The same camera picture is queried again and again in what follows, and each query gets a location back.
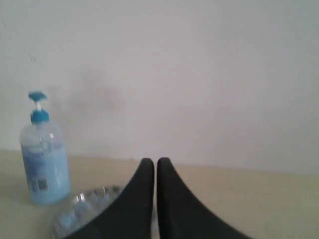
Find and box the blue pump soap bottle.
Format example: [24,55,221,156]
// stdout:
[19,91,70,205]

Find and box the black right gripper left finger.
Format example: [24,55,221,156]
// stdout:
[66,158,155,239]

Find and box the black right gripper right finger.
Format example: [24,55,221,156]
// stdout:
[157,157,249,239]

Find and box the round steel plate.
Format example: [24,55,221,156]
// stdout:
[52,185,123,239]

